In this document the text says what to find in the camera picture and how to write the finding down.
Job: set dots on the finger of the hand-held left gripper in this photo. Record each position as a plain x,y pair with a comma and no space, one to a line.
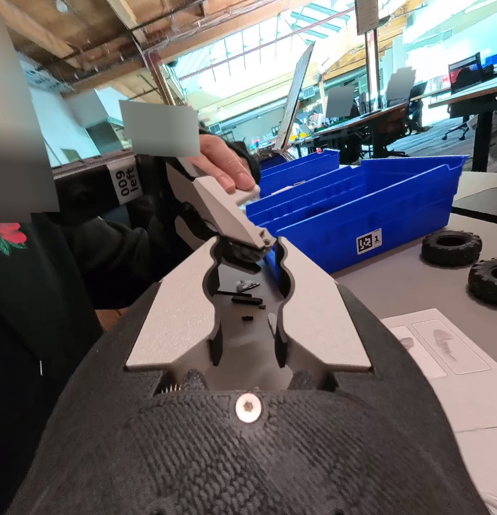
200,237
228,213

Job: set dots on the blue storage bin square tag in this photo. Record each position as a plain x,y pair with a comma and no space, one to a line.
353,209

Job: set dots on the black toy axle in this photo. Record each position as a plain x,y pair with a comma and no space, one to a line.
247,300

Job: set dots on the hanging sign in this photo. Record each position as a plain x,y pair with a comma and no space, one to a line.
367,16

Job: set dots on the person's black sweater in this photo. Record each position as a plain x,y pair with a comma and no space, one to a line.
31,305

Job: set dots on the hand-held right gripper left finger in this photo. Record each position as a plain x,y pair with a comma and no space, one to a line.
172,322

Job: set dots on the grey desk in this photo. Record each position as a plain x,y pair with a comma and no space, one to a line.
393,289

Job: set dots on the person's left hand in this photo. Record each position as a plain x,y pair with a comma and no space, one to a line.
224,165

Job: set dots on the small grey toy brick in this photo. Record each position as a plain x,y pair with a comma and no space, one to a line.
247,286

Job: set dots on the wooden office desk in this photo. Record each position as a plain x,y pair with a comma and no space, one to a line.
474,96

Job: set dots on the black office chair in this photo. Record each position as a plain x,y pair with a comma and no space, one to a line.
470,80

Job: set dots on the white instruction booklet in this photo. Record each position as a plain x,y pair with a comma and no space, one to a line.
453,382

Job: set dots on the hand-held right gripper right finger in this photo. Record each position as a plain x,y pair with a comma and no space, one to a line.
325,322

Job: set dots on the black toy tire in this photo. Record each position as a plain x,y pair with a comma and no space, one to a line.
451,248
490,283

